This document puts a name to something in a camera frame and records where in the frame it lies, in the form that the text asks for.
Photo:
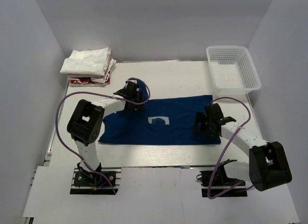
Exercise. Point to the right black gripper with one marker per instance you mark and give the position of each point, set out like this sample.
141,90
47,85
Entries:
201,118

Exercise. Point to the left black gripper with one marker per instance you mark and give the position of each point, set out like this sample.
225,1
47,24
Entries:
136,107

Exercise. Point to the blue polo t-shirt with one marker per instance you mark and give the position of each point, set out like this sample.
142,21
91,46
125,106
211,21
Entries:
159,122

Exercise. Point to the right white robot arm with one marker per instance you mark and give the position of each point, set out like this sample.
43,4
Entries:
267,166

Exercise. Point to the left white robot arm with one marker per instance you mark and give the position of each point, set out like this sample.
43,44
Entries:
85,124

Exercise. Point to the red white folded t-shirt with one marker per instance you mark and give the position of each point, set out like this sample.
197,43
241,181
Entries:
92,80

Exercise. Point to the white plastic mesh basket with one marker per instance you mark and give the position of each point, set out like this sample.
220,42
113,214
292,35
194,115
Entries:
232,70

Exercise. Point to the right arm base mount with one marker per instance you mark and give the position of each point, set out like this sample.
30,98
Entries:
216,183

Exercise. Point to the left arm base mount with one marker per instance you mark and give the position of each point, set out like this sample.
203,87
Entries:
94,184

